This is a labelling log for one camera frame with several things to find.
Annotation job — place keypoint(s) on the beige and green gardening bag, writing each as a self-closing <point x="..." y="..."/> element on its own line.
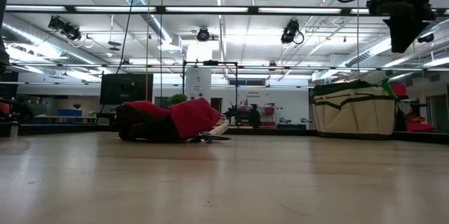
<point x="354" y="111"/>

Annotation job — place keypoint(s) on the blue bin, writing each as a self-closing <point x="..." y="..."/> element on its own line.
<point x="69" y="112"/>

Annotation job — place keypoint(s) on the shelf rack with red bins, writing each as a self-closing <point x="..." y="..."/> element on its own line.
<point x="421" y="122"/>

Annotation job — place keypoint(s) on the black background rig frame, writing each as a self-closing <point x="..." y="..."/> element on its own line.
<point x="210" y="63"/>

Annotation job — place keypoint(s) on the black monitor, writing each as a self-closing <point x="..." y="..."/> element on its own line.
<point x="126" y="88"/>

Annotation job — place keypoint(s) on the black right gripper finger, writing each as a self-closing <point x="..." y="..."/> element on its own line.
<point x="412" y="34"/>
<point x="396" y="34"/>

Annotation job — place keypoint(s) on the black ceiling camera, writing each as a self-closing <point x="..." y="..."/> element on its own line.
<point x="290" y="31"/>
<point x="203" y="35"/>
<point x="65" y="29"/>

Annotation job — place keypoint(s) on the black overhead light beam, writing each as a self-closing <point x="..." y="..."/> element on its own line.
<point x="252" y="10"/>

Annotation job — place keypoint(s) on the green potted plant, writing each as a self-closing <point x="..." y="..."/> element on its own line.
<point x="179" y="98"/>

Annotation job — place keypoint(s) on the black background robot arm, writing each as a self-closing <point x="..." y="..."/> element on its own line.
<point x="245" y="115"/>

